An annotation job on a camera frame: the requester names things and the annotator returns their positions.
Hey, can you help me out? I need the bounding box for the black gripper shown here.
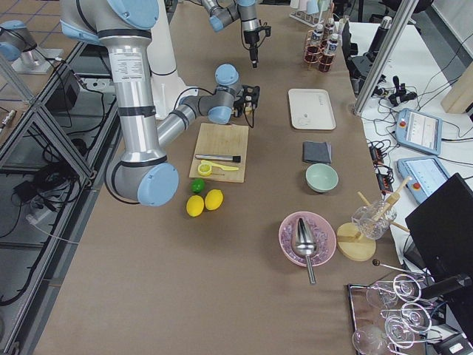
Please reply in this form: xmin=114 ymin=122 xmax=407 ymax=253
xmin=234 ymin=84 xmax=260 ymax=118
xmin=242 ymin=30 xmax=260 ymax=68

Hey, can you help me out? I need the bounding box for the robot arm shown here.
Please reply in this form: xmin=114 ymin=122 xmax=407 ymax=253
xmin=61 ymin=1 xmax=259 ymax=206
xmin=191 ymin=0 xmax=271 ymax=68

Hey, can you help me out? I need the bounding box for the cream rabbit tray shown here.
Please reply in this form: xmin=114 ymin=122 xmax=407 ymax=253
xmin=288 ymin=89 xmax=336 ymax=131

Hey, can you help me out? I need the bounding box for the black glass tray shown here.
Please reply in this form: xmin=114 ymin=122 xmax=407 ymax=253
xmin=346 ymin=271 xmax=473 ymax=355

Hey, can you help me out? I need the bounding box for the wooden cutting board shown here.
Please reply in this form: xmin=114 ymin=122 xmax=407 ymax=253
xmin=188 ymin=123 xmax=249 ymax=183

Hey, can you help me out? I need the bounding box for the tea bottle upper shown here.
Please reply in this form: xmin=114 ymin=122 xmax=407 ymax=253
xmin=307 ymin=23 xmax=324 ymax=55

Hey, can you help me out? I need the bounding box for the tea bottle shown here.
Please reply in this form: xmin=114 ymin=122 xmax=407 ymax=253
xmin=319 ymin=33 xmax=338 ymax=72
xmin=307 ymin=23 xmax=324 ymax=55
xmin=322 ymin=17 xmax=335 ymax=41

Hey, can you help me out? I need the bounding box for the steel muddler black tip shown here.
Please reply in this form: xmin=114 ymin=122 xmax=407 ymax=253
xmin=194 ymin=154 xmax=242 ymax=163

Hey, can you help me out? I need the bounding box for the tea bottle lower outer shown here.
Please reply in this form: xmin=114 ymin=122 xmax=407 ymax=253
xmin=319 ymin=33 xmax=338 ymax=72

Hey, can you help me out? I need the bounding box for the tea bottle lower middle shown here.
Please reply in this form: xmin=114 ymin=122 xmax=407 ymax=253
xmin=322 ymin=17 xmax=335 ymax=41

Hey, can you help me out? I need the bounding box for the yellow plastic knife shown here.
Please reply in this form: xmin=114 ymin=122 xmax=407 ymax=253
xmin=199 ymin=160 xmax=239 ymax=171

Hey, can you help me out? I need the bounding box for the grey folded cloth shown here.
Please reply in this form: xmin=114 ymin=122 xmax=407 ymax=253
xmin=302 ymin=141 xmax=332 ymax=163

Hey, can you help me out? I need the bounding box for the green lime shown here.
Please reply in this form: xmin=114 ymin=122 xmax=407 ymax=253
xmin=191 ymin=178 xmax=205 ymax=194

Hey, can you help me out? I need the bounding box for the mint green bowl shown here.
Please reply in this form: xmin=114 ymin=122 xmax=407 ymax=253
xmin=305 ymin=163 xmax=339 ymax=193

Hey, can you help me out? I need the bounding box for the yellow lemon upper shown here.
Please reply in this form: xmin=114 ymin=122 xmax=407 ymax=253
xmin=204 ymin=189 xmax=224 ymax=211

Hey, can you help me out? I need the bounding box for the yellow lemon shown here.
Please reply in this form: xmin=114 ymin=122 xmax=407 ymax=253
xmin=186 ymin=195 xmax=205 ymax=217
xmin=204 ymin=189 xmax=224 ymax=211

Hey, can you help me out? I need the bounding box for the yellow lemon lower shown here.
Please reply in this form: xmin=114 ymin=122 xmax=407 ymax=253
xmin=186 ymin=195 xmax=205 ymax=217

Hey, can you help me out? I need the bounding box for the pink ice bowl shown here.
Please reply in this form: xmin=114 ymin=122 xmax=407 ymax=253
xmin=279 ymin=212 xmax=336 ymax=266

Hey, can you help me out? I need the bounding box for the steel ice scoop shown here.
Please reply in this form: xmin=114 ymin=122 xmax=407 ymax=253
xmin=291 ymin=217 xmax=317 ymax=285

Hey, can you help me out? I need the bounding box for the blue teach pendant upper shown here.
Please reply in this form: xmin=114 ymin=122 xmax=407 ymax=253
xmin=395 ymin=109 xmax=443 ymax=155

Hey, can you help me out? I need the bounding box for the blue teach pendant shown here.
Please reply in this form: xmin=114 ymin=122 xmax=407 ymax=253
xmin=395 ymin=109 xmax=443 ymax=155
xmin=397 ymin=156 xmax=450 ymax=203

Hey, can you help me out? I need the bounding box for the clear glass mug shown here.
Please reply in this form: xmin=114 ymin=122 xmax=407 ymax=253
xmin=352 ymin=200 xmax=398 ymax=240

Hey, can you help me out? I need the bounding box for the wooden cup stand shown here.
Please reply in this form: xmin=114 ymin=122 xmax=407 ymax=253
xmin=336 ymin=176 xmax=412 ymax=262

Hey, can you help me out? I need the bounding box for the blue teach pendant lower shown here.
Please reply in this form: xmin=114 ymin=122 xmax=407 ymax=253
xmin=397 ymin=156 xmax=450 ymax=203

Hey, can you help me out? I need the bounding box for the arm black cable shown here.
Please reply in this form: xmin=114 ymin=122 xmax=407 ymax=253
xmin=173 ymin=87 xmax=256 ymax=129
xmin=256 ymin=21 xmax=273 ymax=51

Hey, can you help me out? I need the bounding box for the copper wire bottle rack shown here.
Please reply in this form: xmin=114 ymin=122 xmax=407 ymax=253
xmin=304 ymin=25 xmax=339 ymax=72

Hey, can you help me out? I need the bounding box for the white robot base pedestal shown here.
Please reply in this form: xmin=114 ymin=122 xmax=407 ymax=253
xmin=147 ymin=0 xmax=186 ymax=120

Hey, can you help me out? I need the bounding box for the aluminium frame post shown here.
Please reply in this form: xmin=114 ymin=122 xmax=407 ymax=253
xmin=353 ymin=0 xmax=418 ymax=117

